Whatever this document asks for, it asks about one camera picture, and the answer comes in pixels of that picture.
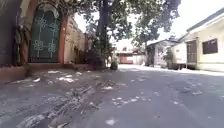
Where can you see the red and white building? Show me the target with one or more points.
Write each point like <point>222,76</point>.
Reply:
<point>128,55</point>

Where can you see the large tree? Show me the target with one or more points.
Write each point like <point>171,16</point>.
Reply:
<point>103,26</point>

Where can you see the grey concrete road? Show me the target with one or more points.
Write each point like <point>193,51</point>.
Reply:
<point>140,96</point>

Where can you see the small grey house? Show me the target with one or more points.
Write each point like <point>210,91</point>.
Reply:
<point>160,51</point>

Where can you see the cream house with dark window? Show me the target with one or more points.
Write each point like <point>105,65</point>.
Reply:
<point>203,46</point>

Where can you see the raised concrete kerb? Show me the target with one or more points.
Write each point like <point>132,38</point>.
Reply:
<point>16,71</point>

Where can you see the brick wall with green gate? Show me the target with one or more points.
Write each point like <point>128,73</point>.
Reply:
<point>45,36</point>

